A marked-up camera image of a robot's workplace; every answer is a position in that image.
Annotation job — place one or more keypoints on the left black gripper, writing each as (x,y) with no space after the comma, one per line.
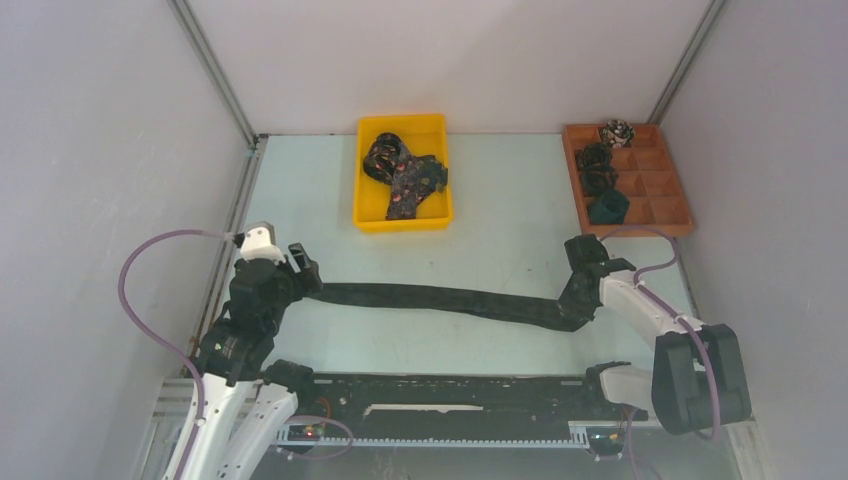
(308,280)

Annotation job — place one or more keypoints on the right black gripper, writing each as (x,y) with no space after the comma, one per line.
(570,309)

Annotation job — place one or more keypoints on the dark green leaf tie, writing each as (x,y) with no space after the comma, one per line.
(509,308)

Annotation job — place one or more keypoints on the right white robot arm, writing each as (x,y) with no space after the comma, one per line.
(697,381)

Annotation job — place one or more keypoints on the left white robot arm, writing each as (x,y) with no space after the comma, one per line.
(240,402)

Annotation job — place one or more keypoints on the teal rolled tie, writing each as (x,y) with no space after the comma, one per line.
(610,208)

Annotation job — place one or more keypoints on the dark rolled tie middle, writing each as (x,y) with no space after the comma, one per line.
(598,179)

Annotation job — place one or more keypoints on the dark rolled tie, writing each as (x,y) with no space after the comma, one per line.
(594,156)
(598,179)

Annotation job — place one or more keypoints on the floral paisley tie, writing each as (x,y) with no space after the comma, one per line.
(390,162)

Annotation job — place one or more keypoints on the brown wooden compartment tray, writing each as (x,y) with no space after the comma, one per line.
(646,176)

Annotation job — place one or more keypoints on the dark rolled tie upper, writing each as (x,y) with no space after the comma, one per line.
(594,156)

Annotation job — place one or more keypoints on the dark green floral tie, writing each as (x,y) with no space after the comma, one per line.
(432,175)

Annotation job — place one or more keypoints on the white patterned rolled tie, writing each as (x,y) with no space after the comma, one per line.
(617,134)

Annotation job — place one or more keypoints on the yellow plastic bin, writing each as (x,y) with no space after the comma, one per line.
(423,134)

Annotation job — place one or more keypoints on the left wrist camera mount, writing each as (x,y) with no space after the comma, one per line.
(257,241)

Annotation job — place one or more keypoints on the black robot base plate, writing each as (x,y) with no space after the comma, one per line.
(456,409)

